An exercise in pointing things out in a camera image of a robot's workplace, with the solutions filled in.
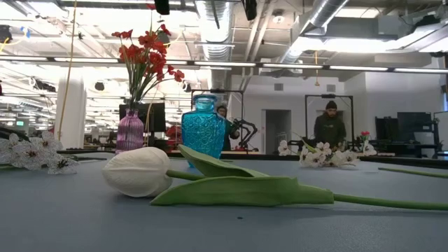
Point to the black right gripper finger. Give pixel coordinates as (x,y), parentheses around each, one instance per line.
(250,8)

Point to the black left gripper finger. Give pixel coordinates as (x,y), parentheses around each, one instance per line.
(162,6)

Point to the red flower bunch green stems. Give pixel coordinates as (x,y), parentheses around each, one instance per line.
(147,40)

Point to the purple ribbed glass vase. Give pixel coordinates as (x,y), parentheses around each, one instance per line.
(129,133)

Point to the white blossom spray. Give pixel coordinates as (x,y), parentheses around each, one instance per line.
(316,159)
(31,154)

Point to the white tulip green leaves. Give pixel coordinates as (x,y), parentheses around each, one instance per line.
(140,171)

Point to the red tulip green stem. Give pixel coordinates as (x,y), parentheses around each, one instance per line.
(420,172)

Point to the black background robot arm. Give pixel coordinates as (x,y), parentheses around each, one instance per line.
(248,131)

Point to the blue patterned glass vase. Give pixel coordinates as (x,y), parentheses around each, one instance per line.
(203,129)

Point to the black round ceiling fixture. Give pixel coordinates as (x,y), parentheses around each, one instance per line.
(99,86)

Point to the black computer monitor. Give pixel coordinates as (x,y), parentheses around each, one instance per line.
(414,126)
(385,129)
(155,117)

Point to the person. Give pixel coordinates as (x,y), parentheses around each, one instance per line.
(231,133)
(329,129)

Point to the white round pillar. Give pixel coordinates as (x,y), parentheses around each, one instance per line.
(71,112)

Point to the small red background flower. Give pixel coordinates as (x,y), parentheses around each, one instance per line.
(365,134)

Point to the black table edge frame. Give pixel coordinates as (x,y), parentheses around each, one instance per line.
(266,157)

